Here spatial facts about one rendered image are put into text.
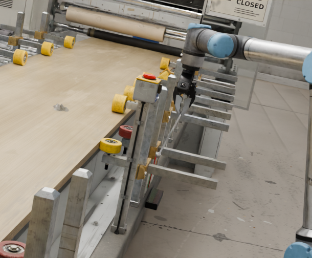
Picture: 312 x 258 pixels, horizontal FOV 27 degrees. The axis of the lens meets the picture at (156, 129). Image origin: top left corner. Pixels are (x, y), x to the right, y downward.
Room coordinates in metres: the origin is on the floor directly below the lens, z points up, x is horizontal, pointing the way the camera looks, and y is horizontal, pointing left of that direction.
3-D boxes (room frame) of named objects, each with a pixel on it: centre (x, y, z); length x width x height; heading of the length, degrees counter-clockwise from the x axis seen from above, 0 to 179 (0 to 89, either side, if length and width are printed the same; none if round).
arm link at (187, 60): (2.55, -0.08, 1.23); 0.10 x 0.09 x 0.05; 84
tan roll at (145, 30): (5.13, 0.28, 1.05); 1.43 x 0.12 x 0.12; 84
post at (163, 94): (2.48, 0.00, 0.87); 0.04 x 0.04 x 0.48; 84
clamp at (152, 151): (2.50, 0.00, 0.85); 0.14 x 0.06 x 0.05; 174
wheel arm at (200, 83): (3.75, -0.23, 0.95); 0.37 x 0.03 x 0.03; 84
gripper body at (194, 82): (2.56, -0.09, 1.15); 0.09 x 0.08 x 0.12; 174
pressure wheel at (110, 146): (2.28, 0.15, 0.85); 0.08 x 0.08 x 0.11
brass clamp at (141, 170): (2.25, 0.03, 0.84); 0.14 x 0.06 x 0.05; 174
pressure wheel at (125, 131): (2.53, 0.11, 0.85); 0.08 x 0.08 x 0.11
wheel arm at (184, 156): (2.51, -0.09, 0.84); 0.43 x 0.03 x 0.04; 84
